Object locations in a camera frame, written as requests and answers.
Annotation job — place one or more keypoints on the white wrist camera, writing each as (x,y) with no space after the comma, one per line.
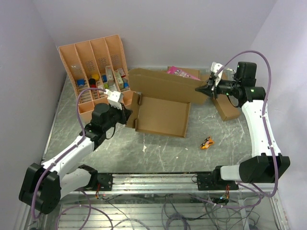
(217,70)
(114,98)

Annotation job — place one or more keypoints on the large cardboard box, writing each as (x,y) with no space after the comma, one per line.
(161,102)

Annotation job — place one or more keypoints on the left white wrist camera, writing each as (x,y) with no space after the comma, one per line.
(114,98)

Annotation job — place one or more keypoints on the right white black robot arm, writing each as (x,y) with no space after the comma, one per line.
(266,164)

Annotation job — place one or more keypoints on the folded cardboard box middle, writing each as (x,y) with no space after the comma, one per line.
(205,76)

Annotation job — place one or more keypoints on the peach plastic file organizer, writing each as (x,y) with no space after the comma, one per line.
(90,66)

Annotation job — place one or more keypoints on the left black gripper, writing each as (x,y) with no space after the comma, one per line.
(124,114)

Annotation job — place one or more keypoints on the pink paperback book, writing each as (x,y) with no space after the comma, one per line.
(183,72)

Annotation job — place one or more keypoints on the orange toy car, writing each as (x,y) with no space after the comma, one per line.
(206,143)

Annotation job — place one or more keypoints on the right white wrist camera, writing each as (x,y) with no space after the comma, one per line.
(217,70)

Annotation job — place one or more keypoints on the green white small carton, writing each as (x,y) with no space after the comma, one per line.
(119,79)

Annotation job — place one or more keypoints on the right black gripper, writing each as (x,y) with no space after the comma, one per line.
(210,89)

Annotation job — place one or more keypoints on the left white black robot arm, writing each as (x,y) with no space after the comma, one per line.
(46,184)

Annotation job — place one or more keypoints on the small folded cardboard box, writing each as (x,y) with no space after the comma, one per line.
(225,109)

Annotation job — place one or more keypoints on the folded cardboard box under book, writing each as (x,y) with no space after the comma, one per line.
(192,72)

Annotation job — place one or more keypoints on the aluminium mounting rail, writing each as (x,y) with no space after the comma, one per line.
(115,184)

